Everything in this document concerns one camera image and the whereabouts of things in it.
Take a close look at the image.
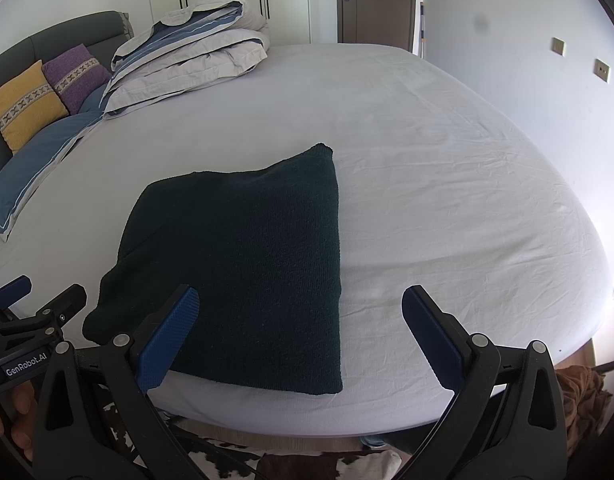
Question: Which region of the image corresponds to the dark grey headboard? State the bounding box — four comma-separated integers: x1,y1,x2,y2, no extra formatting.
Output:
0,10,135,186

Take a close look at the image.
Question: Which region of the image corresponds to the purple cushion with patterned band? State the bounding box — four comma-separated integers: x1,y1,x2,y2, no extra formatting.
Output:
42,44,112,115

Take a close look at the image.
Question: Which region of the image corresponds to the dark green knit sweater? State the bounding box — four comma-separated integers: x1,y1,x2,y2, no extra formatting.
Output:
82,143,344,395

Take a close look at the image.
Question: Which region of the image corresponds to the yellow cushion with patterned band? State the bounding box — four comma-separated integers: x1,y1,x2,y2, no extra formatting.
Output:
0,60,70,153

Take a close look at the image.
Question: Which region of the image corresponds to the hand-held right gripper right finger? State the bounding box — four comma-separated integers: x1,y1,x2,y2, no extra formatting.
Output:
402,285,572,480

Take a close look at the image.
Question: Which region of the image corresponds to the blue pillow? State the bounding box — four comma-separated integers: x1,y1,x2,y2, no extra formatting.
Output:
0,82,110,243

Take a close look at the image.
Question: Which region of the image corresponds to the folded grey and blue duvet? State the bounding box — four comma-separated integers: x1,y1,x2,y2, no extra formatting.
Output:
103,0,270,113

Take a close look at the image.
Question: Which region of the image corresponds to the bed with white sheet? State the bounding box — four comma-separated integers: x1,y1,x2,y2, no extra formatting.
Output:
0,42,614,438

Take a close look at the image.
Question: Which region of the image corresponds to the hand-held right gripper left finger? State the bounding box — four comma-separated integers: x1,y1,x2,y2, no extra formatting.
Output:
32,284,208,480

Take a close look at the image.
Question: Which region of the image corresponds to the brown wooden door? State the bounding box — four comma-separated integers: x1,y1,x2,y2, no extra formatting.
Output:
337,0,418,52

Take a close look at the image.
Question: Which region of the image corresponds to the person's left hand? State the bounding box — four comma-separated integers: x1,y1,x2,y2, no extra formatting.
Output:
0,380,38,456

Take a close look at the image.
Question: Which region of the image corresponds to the brown crumpled cloth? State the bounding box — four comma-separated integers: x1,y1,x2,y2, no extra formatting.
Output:
556,364,614,457

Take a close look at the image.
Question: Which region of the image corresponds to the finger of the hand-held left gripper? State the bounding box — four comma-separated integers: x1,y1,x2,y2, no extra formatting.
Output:
17,283,88,333
0,275,34,318

